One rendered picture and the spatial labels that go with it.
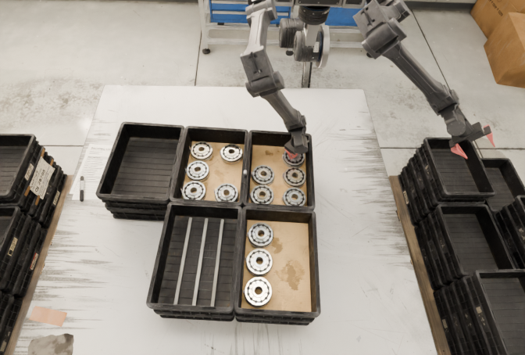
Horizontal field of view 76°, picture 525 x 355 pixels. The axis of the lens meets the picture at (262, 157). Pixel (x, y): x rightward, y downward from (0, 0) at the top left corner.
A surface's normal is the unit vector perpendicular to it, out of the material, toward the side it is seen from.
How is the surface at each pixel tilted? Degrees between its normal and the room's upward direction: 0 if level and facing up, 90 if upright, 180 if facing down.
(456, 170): 0
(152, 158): 0
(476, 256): 0
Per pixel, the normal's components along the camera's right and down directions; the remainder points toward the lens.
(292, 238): 0.05, -0.56
